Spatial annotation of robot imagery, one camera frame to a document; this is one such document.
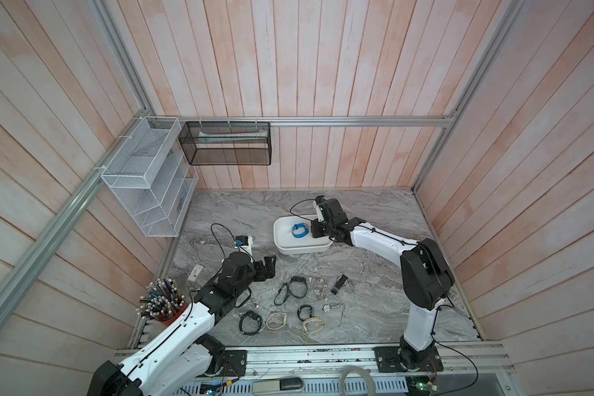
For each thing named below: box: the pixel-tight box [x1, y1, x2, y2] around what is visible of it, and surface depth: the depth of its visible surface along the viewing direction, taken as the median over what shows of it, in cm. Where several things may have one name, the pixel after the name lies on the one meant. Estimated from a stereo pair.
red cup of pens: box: [136, 277, 189, 326], surface depth 70 cm
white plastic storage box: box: [273, 214, 334, 255], surface depth 103 cm
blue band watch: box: [291, 222, 310, 239], surface depth 105 cm
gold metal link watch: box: [313, 277, 328, 302], surface depth 90 cm
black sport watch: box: [238, 310, 264, 336], surface depth 81 cm
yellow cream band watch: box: [302, 316, 325, 335], surface depth 81 cm
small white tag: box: [187, 264, 204, 283], surface depth 94 cm
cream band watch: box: [266, 312, 288, 330], surface depth 83 cm
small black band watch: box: [297, 304, 313, 322], surface depth 85 cm
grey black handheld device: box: [251, 377, 305, 396], surface depth 70 cm
